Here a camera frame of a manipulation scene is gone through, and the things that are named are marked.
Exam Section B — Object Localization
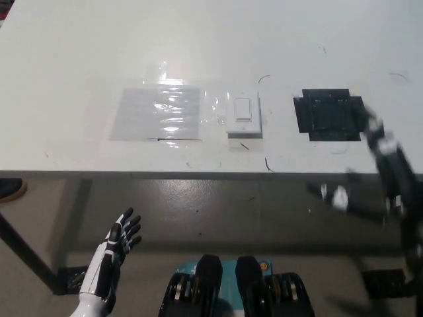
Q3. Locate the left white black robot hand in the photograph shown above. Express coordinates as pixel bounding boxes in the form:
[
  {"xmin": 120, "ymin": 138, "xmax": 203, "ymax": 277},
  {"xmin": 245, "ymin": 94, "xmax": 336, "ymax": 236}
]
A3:
[{"xmin": 79, "ymin": 207, "xmax": 143, "ymax": 299}]

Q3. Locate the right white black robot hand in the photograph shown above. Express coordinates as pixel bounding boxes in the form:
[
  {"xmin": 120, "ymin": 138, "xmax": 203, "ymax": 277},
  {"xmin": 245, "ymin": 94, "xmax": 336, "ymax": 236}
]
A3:
[{"xmin": 306, "ymin": 104, "xmax": 423, "ymax": 234}]

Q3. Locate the black table foot plate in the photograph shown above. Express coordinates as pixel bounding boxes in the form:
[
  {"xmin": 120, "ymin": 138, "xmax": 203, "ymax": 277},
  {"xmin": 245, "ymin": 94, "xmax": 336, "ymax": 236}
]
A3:
[
  {"xmin": 361, "ymin": 268, "xmax": 408, "ymax": 289},
  {"xmin": 58, "ymin": 265, "xmax": 91, "ymax": 295}
]

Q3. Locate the black tape square patch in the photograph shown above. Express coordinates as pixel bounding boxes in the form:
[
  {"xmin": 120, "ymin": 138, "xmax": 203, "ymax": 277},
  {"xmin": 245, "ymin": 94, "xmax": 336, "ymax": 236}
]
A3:
[{"xmin": 291, "ymin": 88, "xmax": 365, "ymax": 143}]

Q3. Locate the dark table leg bar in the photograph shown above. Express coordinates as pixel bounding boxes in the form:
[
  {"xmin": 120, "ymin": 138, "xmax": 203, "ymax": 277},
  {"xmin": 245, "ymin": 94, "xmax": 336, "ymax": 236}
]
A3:
[{"xmin": 0, "ymin": 211, "xmax": 67, "ymax": 295}]

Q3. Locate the brown round stool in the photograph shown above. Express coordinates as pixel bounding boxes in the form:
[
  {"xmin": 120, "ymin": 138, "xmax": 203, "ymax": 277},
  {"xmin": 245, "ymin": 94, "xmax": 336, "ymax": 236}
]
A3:
[{"xmin": 0, "ymin": 178, "xmax": 29, "ymax": 204}]

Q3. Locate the clear taped plastic sheet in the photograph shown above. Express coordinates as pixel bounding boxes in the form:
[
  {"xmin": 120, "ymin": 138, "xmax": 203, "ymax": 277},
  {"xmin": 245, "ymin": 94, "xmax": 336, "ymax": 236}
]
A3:
[{"xmin": 108, "ymin": 87, "xmax": 203, "ymax": 143}]

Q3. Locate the clear plastic tape film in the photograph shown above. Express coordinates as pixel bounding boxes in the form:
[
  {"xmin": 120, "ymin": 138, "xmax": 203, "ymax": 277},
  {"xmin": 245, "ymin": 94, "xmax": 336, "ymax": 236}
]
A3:
[{"xmin": 140, "ymin": 61, "xmax": 232, "ymax": 148}]

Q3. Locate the white wall switch plate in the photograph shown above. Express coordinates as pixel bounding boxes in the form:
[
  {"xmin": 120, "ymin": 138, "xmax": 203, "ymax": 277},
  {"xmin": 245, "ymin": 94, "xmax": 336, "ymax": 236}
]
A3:
[{"xmin": 225, "ymin": 90, "xmax": 264, "ymax": 139}]

